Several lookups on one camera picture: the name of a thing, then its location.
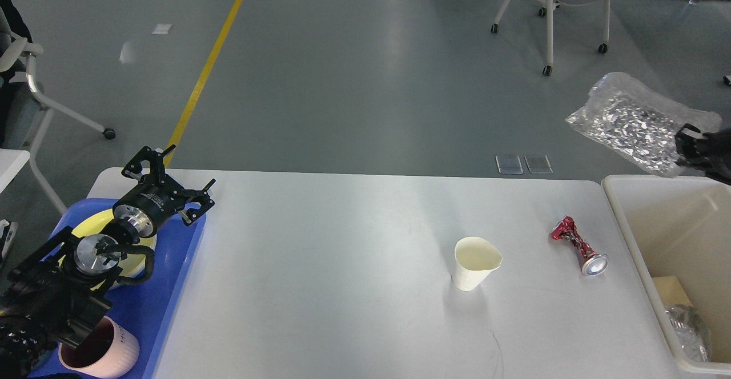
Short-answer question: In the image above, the white paper cup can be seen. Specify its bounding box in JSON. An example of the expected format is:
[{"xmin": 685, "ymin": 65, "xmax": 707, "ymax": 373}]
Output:
[{"xmin": 451, "ymin": 236, "xmax": 503, "ymax": 292}]

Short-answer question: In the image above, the small white side table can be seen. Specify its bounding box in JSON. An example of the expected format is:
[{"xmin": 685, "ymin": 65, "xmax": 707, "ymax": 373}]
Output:
[{"xmin": 0, "ymin": 148, "xmax": 30, "ymax": 192}]

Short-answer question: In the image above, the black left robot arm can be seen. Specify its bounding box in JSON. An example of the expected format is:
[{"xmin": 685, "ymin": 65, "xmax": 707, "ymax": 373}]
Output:
[{"xmin": 2, "ymin": 145, "xmax": 215, "ymax": 378}]

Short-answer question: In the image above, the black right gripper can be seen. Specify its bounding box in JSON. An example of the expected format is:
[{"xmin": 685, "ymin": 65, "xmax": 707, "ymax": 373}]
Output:
[{"xmin": 674, "ymin": 123, "xmax": 730, "ymax": 186}]

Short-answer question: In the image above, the beige plastic bin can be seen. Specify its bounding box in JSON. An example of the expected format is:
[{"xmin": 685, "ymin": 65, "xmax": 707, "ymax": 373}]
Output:
[{"xmin": 601, "ymin": 175, "xmax": 730, "ymax": 377}]

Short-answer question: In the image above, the white office chair left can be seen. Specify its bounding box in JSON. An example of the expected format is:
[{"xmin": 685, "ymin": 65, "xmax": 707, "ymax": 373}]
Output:
[{"xmin": 2, "ymin": 11, "xmax": 117, "ymax": 215}]

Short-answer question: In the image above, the pink ceramic mug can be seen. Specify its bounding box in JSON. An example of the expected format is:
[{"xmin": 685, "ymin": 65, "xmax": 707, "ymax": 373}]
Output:
[{"xmin": 58, "ymin": 316, "xmax": 139, "ymax": 378}]

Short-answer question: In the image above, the crushed red soda can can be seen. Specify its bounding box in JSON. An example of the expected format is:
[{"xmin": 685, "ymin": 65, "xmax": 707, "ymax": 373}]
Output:
[{"xmin": 550, "ymin": 216, "xmax": 609, "ymax": 277}]

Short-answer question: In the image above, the aluminium foil front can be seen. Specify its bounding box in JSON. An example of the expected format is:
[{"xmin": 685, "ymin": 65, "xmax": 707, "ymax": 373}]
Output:
[{"xmin": 665, "ymin": 304, "xmax": 712, "ymax": 362}]

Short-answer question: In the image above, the right floor socket plate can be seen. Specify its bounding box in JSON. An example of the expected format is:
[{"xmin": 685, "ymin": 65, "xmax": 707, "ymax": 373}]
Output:
[{"xmin": 523, "ymin": 155, "xmax": 554, "ymax": 174}]

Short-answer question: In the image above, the left floor socket plate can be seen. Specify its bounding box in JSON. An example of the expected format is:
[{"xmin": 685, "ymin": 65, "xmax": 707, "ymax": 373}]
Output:
[{"xmin": 495, "ymin": 154, "xmax": 524, "ymax": 175}]

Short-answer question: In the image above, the brown cardboard in bin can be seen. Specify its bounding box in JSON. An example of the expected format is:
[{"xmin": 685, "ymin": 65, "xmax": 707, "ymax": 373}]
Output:
[{"xmin": 651, "ymin": 276, "xmax": 694, "ymax": 309}]

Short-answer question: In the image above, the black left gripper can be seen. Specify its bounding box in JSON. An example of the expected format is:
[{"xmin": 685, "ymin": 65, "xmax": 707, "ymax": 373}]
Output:
[{"xmin": 113, "ymin": 144, "xmax": 216, "ymax": 238}]

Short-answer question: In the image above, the blue plastic tray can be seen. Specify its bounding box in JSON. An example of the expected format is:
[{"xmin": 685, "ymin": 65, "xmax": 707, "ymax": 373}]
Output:
[{"xmin": 23, "ymin": 198, "xmax": 206, "ymax": 379}]

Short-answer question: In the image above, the yellow plastic plate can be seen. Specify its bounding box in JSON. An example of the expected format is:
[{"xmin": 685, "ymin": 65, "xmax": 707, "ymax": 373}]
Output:
[{"xmin": 60, "ymin": 205, "xmax": 157, "ymax": 289}]

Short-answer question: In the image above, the floor socket plate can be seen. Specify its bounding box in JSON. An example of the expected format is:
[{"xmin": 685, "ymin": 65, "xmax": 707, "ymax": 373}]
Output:
[
  {"xmin": 523, "ymin": 155, "xmax": 554, "ymax": 174},
  {"xmin": 495, "ymin": 154, "xmax": 524, "ymax": 175}
]

